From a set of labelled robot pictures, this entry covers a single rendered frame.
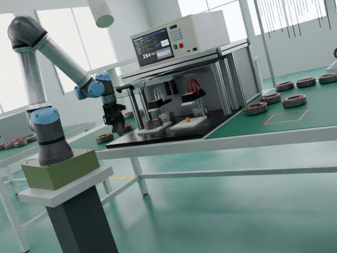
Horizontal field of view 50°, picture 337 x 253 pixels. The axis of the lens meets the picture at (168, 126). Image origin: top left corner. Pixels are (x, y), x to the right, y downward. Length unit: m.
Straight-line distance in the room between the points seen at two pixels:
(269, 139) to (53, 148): 0.91
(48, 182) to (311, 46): 7.17
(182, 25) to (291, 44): 6.45
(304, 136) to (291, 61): 6.98
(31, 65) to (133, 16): 7.74
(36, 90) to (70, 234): 0.66
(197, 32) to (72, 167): 0.95
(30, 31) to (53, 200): 0.70
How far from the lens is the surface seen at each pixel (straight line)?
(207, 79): 2.12
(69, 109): 7.41
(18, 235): 3.14
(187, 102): 1.97
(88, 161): 1.70
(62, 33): 7.74
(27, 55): 1.78
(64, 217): 1.68
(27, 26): 1.67
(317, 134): 1.43
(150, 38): 2.13
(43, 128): 1.63
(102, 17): 3.21
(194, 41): 1.98
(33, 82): 1.77
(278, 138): 1.48
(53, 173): 1.62
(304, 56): 8.32
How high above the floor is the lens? 1.16
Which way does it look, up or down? 11 degrees down
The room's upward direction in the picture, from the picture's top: 16 degrees counter-clockwise
